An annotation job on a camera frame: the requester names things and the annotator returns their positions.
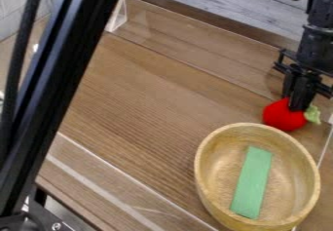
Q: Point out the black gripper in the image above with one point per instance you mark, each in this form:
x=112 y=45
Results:
x=311 y=61

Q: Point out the red plush strawberry toy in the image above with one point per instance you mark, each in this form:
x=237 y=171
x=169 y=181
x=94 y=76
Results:
x=281 y=118

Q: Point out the wooden bowl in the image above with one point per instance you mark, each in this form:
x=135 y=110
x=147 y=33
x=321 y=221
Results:
x=293 y=182

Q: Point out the green rectangular block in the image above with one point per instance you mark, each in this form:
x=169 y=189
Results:
x=252 y=183

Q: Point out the clear acrylic corner bracket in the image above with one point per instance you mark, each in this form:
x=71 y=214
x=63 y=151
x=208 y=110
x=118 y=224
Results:
x=119 y=17

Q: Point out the clear acrylic front wall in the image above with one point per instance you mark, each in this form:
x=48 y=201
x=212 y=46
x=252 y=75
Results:
x=106 y=196

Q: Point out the black metal table mount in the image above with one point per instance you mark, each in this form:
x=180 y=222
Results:
x=34 y=217

